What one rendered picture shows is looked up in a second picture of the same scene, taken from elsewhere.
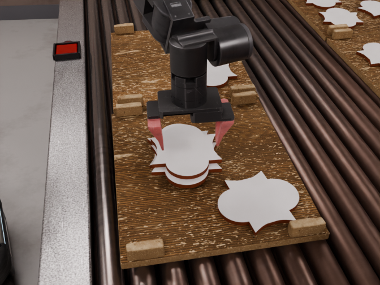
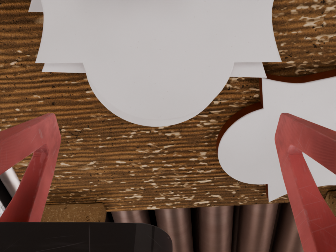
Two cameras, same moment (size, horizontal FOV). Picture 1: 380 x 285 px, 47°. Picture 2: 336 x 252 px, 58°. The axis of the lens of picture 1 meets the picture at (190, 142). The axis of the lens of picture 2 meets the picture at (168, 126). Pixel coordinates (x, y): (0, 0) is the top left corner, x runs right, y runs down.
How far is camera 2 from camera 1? 0.78 m
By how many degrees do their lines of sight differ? 87
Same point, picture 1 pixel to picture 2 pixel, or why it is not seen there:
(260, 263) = (255, 206)
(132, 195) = (12, 89)
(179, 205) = (133, 125)
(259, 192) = (329, 125)
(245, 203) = not seen: hidden behind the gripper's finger
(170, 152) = (95, 6)
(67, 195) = not seen: outside the picture
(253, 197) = not seen: hidden behind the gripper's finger
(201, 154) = (216, 32)
